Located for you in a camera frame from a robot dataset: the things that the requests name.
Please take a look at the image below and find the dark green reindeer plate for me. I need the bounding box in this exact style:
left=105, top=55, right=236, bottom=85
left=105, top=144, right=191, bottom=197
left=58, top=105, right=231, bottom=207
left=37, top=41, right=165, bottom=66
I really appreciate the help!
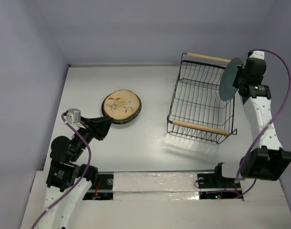
left=101, top=96, right=142, bottom=124

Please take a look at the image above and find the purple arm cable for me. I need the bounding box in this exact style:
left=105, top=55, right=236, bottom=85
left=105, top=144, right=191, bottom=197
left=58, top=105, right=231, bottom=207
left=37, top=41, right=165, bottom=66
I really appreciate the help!
left=30, top=112, right=92, bottom=229
left=236, top=49, right=291, bottom=199

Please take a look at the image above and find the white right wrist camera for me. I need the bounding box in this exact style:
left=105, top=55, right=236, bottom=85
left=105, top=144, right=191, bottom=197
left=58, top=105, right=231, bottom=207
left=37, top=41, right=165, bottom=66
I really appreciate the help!
left=247, top=50, right=265, bottom=60

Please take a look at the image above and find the white foreground board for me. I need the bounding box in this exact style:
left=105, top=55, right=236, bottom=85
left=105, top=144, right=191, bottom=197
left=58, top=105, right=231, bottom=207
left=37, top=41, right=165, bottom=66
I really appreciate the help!
left=22, top=171, right=291, bottom=229

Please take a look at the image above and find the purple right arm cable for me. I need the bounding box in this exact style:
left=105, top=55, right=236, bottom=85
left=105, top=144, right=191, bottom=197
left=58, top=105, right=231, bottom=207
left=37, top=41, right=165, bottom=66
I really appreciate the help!
left=236, top=49, right=291, bottom=199

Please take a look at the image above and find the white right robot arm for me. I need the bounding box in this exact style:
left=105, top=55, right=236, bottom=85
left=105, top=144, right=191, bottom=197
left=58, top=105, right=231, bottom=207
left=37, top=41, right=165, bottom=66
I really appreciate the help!
left=233, top=49, right=291, bottom=181

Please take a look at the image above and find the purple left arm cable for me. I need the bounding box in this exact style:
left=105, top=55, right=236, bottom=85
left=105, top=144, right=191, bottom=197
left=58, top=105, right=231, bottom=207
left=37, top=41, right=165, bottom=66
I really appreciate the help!
left=30, top=112, right=92, bottom=229

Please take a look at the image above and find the silver foil strip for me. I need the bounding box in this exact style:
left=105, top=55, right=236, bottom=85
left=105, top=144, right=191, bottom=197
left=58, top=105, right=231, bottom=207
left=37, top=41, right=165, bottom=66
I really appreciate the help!
left=112, top=172, right=199, bottom=201

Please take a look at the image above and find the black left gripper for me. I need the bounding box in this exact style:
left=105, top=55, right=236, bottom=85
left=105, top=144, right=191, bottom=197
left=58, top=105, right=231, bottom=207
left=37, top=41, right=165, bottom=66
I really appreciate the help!
left=70, top=114, right=114, bottom=160

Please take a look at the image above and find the teal green plate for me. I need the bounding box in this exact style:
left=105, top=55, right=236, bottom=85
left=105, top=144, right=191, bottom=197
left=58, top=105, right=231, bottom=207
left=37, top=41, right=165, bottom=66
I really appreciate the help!
left=219, top=58, right=243, bottom=101

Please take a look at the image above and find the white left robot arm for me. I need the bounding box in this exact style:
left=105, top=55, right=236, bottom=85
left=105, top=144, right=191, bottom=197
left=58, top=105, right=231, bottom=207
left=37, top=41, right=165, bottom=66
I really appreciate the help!
left=37, top=111, right=114, bottom=229

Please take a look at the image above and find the black wire dish rack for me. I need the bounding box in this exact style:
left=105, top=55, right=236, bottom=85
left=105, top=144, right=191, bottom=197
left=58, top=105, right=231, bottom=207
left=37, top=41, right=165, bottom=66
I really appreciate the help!
left=167, top=53, right=237, bottom=144

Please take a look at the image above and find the cream plate gold rim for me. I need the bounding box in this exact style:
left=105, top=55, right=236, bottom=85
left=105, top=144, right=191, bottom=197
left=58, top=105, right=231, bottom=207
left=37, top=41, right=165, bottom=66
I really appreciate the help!
left=102, top=89, right=141, bottom=122

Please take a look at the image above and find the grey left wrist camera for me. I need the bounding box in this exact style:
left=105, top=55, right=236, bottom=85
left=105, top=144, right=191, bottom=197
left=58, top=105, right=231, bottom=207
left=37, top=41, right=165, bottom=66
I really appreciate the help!
left=64, top=108, right=81, bottom=125

